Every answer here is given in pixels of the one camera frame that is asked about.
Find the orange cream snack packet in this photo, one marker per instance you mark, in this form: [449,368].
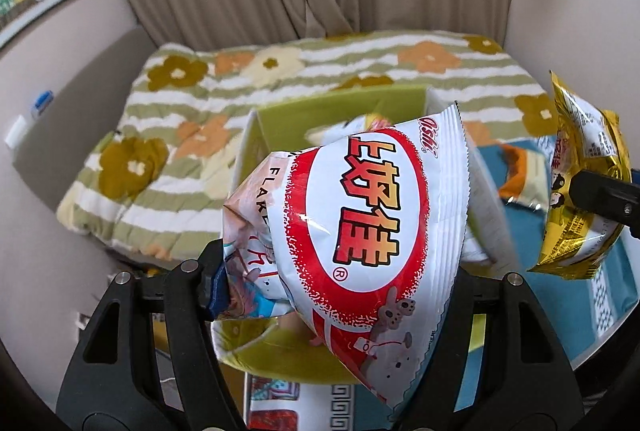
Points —
[527,179]

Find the yellow gold snack bag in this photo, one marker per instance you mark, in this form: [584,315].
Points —
[590,156]

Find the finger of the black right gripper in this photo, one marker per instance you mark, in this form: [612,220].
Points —
[613,199]

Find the floral striped quilt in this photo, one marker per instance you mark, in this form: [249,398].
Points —
[154,185]

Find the white wall switch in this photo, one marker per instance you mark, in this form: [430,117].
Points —
[16,132]

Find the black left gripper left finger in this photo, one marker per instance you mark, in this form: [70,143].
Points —
[112,381]

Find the blue patterned cloth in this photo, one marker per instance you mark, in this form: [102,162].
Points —
[581,312]

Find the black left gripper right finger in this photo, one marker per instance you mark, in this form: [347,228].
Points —
[526,381]

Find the green storage box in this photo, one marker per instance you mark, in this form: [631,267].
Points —
[261,346]

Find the white red flakes bag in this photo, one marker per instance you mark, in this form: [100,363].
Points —
[361,238]

